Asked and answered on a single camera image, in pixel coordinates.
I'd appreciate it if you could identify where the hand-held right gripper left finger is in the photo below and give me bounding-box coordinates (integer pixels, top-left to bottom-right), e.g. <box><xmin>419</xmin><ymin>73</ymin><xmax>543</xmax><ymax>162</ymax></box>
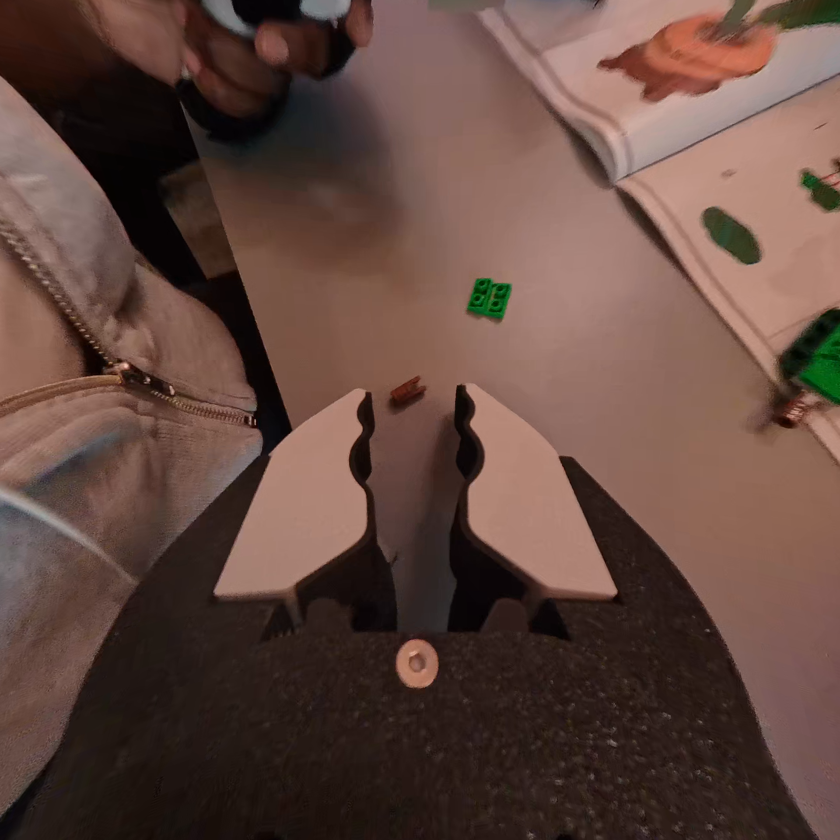
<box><xmin>212</xmin><ymin>388</ymin><xmax>398</xmax><ymax>629</ymax></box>

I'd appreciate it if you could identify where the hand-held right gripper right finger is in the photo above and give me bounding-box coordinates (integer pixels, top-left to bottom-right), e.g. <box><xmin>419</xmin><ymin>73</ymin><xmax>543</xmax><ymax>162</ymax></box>
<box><xmin>448</xmin><ymin>384</ymin><xmax>620</xmax><ymax>616</ymax></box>

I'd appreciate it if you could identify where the green brick leaf assembly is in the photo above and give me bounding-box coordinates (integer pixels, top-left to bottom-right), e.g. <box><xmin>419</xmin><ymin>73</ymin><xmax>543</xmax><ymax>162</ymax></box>
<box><xmin>748</xmin><ymin>308</ymin><xmax>840</xmax><ymax>434</ymax></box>

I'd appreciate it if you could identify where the person's left hand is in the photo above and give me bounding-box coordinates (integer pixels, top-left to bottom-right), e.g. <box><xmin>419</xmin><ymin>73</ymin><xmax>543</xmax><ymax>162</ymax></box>
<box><xmin>85</xmin><ymin>0</ymin><xmax>375</xmax><ymax>114</ymax></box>

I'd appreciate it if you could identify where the bright green brick plate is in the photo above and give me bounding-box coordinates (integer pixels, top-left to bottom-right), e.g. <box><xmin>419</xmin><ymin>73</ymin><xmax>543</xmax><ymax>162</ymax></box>
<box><xmin>466</xmin><ymin>277</ymin><xmax>514</xmax><ymax>321</ymax></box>

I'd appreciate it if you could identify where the grey zip hooded jacket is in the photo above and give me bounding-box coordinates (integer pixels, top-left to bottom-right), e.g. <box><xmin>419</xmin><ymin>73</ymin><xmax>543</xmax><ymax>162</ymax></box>
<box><xmin>0</xmin><ymin>75</ymin><xmax>263</xmax><ymax>815</ymax></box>

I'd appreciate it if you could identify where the open instruction booklet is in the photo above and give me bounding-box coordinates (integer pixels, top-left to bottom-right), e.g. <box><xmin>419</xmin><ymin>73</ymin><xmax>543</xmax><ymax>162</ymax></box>
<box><xmin>476</xmin><ymin>0</ymin><xmax>840</xmax><ymax>460</ymax></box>

